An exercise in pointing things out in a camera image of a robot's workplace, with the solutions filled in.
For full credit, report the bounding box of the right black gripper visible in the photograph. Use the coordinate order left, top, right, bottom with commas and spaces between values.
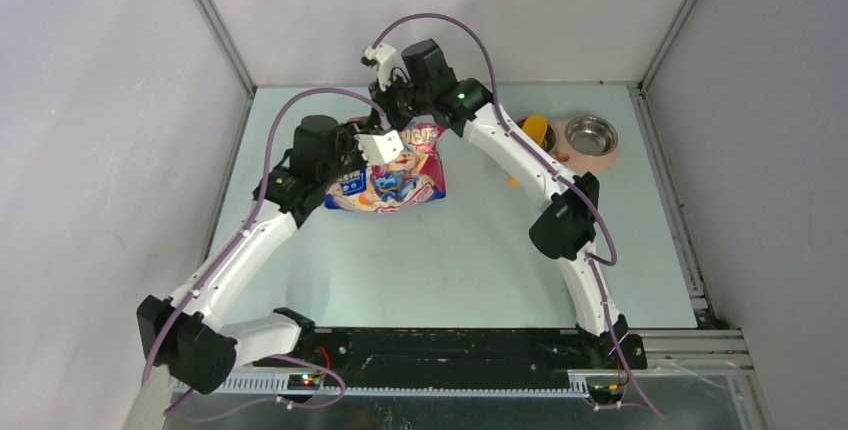
368, 71, 433, 133

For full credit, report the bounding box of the colourful pet food bag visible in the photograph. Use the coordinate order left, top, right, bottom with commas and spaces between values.
324, 122, 446, 213

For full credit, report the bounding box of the yellow plastic scoop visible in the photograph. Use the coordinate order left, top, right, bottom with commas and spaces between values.
516, 115, 549, 151

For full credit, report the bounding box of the pink double bowl stand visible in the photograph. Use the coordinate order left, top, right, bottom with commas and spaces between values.
524, 117, 618, 175

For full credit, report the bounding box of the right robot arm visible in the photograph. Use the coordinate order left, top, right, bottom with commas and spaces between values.
361, 39, 641, 370

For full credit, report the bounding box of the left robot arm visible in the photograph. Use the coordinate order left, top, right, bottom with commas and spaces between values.
137, 115, 401, 394

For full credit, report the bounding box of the left steel bowl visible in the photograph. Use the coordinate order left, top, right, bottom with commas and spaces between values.
544, 117, 557, 153

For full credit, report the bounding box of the steel bowl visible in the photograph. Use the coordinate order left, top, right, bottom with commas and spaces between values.
564, 115, 619, 157
544, 117, 557, 153

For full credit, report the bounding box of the right steel bowl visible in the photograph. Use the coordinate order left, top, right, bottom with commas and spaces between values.
564, 115, 619, 157

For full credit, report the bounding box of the left electronics board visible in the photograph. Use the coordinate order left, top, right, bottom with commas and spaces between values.
286, 373, 323, 392

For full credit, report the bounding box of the electronics board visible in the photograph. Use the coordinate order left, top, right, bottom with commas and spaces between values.
286, 373, 323, 392
585, 384, 626, 411

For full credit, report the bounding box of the right electronics board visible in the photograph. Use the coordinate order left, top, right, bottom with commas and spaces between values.
585, 384, 626, 411

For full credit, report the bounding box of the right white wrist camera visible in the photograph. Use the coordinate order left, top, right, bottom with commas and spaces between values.
360, 43, 403, 91

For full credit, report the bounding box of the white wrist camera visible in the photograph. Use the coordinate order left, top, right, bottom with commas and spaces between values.
360, 43, 403, 91
355, 130, 404, 166

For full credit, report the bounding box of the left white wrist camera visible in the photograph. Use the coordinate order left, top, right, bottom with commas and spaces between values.
355, 130, 404, 166

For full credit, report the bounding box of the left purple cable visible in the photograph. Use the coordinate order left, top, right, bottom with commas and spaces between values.
140, 87, 392, 425

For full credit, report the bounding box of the purple cable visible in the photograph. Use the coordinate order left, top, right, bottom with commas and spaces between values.
140, 87, 392, 425
370, 12, 667, 418

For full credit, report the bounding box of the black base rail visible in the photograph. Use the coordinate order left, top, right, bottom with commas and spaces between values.
254, 327, 647, 392

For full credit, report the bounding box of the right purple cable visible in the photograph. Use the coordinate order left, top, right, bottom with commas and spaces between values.
370, 12, 667, 418

